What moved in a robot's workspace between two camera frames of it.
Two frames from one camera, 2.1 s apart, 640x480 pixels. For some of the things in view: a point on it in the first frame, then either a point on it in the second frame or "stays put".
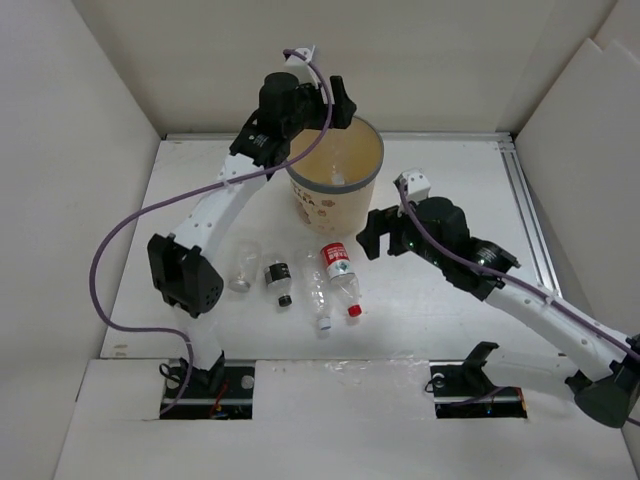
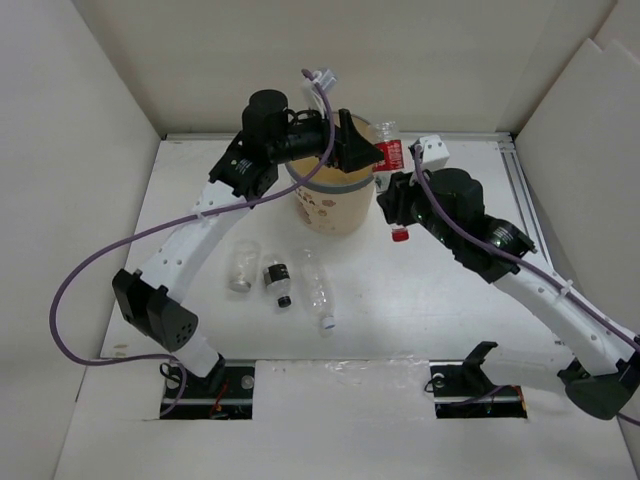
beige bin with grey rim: (333, 183) stays put
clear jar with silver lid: (244, 265) stays put
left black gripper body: (312, 113) → (335, 158)
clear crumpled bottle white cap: (318, 288) stays put
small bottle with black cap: (278, 276) stays put
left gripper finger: (344, 108) → (352, 136)
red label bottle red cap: (343, 277) → (387, 139)
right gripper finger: (378, 222) → (399, 201)
